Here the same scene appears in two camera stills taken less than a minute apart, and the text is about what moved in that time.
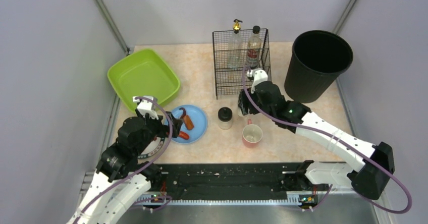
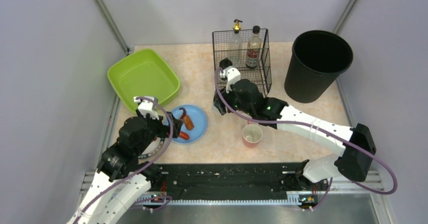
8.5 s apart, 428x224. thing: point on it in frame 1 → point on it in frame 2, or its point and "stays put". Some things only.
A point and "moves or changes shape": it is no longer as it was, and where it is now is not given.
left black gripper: (170, 124) stays put
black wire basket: (236, 52) stays put
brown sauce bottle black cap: (254, 49) stays put
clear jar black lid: (239, 112) moves or changes shape
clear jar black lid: (225, 118) → (215, 109)
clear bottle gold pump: (234, 48) stays put
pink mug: (252, 134) stays put
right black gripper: (244, 100) → (218, 103)
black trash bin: (318, 58) stays put
